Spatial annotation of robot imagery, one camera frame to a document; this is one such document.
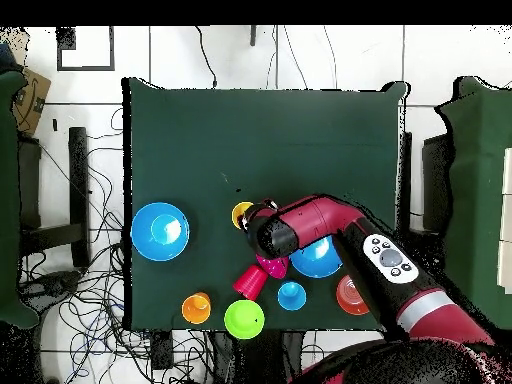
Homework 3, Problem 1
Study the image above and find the yellow cup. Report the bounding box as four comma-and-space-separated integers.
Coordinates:
230, 200, 256, 231

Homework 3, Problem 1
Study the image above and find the pink bowl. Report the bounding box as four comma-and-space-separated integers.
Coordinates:
255, 253, 290, 280

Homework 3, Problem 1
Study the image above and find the red cup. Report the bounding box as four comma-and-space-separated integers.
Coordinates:
232, 263, 269, 302

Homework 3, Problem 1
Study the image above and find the green bowl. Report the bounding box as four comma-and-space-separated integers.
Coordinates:
223, 299, 266, 341

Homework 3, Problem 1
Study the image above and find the dark green tablecloth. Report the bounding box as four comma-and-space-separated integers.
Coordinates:
121, 76, 409, 334

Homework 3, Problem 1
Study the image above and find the large blue bowl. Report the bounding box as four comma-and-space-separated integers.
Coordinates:
130, 201, 191, 262
289, 235, 344, 279

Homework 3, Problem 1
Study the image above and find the blue cup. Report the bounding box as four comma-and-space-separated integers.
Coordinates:
276, 280, 308, 312

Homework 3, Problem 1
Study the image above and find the light orange cup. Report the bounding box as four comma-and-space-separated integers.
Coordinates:
180, 291, 212, 325

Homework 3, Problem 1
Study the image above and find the orange bowl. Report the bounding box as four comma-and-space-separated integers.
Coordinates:
335, 274, 371, 316

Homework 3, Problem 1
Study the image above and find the black power strip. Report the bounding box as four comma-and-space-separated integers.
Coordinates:
150, 330, 176, 372

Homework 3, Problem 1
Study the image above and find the black metal stand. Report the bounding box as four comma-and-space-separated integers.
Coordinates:
399, 130, 455, 245
17, 126, 91, 269

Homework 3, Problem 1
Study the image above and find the green cloth side table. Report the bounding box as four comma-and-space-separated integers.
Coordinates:
0, 70, 39, 329
435, 75, 512, 331

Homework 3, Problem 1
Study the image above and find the cardboard box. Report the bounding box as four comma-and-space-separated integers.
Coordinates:
10, 66, 52, 138

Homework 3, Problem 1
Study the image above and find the white box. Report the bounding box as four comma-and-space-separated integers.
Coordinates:
496, 146, 512, 295

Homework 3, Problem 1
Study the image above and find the black cable with plug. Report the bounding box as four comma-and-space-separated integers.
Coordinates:
194, 25, 219, 90

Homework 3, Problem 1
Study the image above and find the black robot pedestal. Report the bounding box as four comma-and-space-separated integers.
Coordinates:
207, 329, 307, 384

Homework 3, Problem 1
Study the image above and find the grey pedestal foot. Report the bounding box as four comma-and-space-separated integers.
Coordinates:
19, 270, 83, 307

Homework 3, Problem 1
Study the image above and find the black square floor frame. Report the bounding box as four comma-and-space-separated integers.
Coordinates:
56, 25, 116, 72

